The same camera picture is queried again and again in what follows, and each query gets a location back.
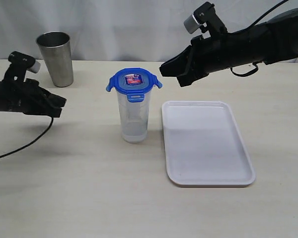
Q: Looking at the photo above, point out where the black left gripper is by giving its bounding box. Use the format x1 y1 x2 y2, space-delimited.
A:
4 79 67 118

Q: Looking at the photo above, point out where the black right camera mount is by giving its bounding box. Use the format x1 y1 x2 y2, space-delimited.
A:
193 1 228 37

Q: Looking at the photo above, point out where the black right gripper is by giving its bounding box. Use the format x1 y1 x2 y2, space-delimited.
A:
160 36 229 87

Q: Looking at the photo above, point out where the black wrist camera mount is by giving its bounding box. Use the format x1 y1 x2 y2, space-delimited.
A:
3 51 36 82

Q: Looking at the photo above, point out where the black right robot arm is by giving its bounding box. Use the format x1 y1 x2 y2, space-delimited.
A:
159 1 298 87

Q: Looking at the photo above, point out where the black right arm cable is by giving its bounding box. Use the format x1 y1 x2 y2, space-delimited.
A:
245 0 290 29

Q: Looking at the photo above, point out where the tall clear plastic container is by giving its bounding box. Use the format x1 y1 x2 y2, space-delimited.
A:
116 91 151 143

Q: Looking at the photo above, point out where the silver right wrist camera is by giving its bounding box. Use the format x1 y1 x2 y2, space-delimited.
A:
183 13 202 34

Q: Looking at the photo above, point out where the stainless steel tumbler cup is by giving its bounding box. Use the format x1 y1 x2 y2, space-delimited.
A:
36 31 74 87

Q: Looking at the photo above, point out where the white rectangular plastic tray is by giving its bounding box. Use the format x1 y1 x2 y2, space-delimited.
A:
161 101 256 187

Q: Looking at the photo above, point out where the blue plastic lid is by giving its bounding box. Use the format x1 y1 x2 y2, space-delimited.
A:
105 68 163 103

